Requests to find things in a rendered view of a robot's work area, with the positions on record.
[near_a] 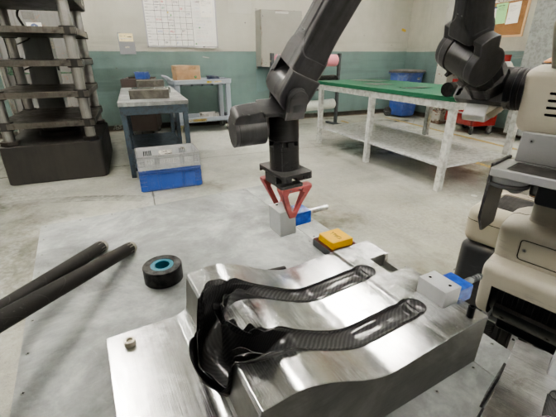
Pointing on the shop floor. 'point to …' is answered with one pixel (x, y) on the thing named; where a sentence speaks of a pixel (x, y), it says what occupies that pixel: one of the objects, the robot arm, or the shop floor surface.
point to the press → (51, 101)
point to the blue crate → (170, 178)
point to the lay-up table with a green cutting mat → (395, 93)
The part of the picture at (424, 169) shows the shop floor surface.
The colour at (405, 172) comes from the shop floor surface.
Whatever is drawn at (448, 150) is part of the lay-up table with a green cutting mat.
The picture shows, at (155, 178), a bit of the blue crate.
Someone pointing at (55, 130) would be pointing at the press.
